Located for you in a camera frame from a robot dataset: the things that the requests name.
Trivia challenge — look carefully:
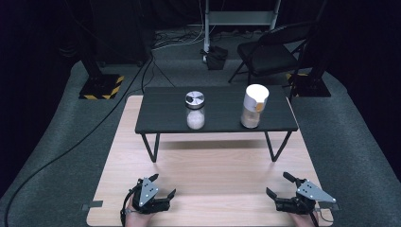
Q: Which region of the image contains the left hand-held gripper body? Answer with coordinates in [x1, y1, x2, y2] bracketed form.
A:
[131, 177, 173, 216]

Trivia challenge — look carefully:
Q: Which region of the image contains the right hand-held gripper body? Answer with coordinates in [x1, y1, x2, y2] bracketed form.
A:
[274, 178, 338, 216]

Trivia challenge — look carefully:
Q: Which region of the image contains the clear jar with white lid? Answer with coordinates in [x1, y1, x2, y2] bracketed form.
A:
[239, 83, 270, 130]

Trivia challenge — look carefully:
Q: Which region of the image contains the glass shaker with silver lid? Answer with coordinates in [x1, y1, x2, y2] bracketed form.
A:
[183, 90, 206, 131]

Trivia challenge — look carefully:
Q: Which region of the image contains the black slatted rack with legs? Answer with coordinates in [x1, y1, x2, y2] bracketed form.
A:
[134, 85, 300, 164]

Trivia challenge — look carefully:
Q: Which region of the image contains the person's left hand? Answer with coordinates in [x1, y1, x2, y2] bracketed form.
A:
[125, 198, 156, 227]

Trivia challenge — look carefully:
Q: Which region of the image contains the person's right hand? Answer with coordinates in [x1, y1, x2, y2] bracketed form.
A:
[288, 211, 320, 227]

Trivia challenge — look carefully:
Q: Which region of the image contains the grey tape strip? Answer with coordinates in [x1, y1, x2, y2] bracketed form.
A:
[315, 202, 341, 212]
[81, 200, 104, 212]

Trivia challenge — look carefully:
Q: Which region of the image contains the black stand with striped base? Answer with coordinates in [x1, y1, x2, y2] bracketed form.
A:
[285, 0, 332, 98]
[78, 53, 126, 101]

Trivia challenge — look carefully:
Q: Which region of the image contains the black folding chair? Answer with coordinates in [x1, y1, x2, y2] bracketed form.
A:
[227, 21, 317, 87]

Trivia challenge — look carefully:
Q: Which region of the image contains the black bag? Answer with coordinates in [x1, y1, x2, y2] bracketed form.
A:
[205, 45, 229, 71]

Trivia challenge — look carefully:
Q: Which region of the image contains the white metal stand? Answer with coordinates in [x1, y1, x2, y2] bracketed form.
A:
[202, 0, 283, 62]

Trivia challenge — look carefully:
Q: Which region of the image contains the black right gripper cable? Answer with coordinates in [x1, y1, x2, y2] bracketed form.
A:
[309, 207, 329, 227]

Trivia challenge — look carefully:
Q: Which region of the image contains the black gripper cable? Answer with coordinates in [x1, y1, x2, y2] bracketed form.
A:
[119, 184, 140, 227]
[309, 207, 329, 227]

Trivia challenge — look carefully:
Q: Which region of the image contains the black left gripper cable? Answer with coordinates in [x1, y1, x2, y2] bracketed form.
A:
[119, 184, 140, 227]

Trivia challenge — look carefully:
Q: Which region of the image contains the long black floor cable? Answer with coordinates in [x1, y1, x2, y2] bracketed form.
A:
[3, 56, 155, 227]

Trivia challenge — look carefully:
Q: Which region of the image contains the thin black floor cable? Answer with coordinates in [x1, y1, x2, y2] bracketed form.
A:
[140, 58, 176, 96]

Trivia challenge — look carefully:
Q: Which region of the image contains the bundle of white cables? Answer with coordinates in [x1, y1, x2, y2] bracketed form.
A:
[152, 28, 206, 51]

